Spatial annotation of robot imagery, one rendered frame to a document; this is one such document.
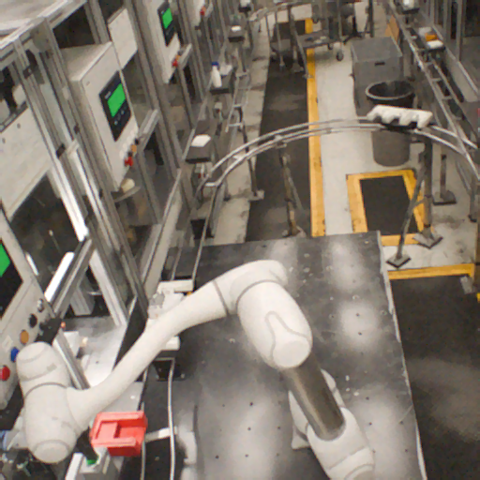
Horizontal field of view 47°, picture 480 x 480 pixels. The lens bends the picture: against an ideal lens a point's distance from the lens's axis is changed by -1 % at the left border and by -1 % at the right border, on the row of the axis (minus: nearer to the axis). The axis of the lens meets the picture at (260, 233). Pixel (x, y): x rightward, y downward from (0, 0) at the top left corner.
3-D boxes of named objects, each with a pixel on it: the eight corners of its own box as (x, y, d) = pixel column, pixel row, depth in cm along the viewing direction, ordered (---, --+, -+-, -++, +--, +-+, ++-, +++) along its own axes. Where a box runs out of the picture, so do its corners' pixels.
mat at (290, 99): (326, 247, 387) (326, 246, 386) (243, 254, 395) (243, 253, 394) (311, 17, 858) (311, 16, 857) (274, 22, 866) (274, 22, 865)
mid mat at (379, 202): (437, 242, 374) (437, 240, 373) (354, 248, 381) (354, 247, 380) (412, 168, 454) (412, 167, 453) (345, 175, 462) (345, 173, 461)
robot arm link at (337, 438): (354, 422, 184) (390, 477, 167) (312, 447, 182) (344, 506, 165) (278, 265, 137) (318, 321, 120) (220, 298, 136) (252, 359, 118)
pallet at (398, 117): (367, 127, 351) (367, 113, 345) (377, 118, 359) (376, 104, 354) (423, 136, 331) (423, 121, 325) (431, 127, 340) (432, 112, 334)
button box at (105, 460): (112, 493, 161) (98, 471, 154) (86, 493, 162) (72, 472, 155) (118, 468, 167) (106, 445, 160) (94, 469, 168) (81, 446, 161)
